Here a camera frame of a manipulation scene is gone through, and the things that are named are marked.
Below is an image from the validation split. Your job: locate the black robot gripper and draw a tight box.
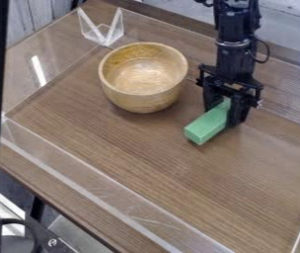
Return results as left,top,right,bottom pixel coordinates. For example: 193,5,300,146
196,39,263,127

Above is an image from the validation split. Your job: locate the green rectangular block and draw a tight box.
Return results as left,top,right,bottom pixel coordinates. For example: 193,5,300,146
184,99,231,145

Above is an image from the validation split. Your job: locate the light wooden bowl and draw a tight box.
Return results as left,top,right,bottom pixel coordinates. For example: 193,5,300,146
97,42,188,114

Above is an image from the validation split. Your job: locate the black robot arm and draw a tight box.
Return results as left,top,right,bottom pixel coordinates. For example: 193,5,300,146
195,0,267,127

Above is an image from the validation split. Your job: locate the black metal table leg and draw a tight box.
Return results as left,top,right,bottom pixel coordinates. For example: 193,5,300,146
30,197,45,221

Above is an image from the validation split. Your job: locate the clear acrylic tray wall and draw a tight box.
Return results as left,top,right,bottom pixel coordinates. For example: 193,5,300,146
0,0,300,253

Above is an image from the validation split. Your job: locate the clear acrylic corner bracket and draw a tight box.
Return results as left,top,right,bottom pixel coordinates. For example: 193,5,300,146
76,8,124,46

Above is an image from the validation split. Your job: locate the black metal base plate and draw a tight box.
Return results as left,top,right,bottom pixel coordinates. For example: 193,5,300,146
25,216,77,253

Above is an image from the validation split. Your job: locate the black cable loop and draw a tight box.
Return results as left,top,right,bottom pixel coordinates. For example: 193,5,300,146
0,217,45,253

